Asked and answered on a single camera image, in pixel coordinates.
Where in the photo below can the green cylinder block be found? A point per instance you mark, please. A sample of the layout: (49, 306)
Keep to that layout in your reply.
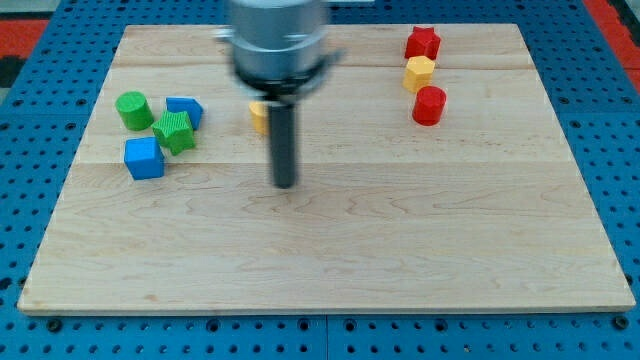
(134, 110)

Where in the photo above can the yellow hexagon block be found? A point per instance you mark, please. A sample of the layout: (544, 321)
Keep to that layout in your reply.
(418, 73)

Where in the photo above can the wooden board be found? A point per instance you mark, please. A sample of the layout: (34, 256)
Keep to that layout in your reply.
(485, 212)

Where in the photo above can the blue cube block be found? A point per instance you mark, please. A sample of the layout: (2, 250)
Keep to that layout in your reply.
(143, 158)

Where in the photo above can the blue pentagon block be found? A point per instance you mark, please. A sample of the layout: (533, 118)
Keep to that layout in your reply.
(186, 104)

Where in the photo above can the green star block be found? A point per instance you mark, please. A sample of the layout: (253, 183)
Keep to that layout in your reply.
(174, 131)

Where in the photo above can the red star block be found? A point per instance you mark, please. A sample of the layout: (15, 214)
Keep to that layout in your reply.
(423, 41)

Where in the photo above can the yellow heart block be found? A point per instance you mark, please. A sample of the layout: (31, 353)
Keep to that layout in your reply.
(259, 117)

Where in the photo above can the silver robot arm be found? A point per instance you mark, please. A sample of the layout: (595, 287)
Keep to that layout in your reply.
(279, 53)

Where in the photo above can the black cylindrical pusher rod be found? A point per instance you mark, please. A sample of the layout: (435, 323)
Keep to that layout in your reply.
(282, 144)

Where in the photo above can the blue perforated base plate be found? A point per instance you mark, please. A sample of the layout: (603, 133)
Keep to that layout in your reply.
(47, 110)

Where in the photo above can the red cylinder block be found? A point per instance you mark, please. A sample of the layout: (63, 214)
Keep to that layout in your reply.
(429, 105)

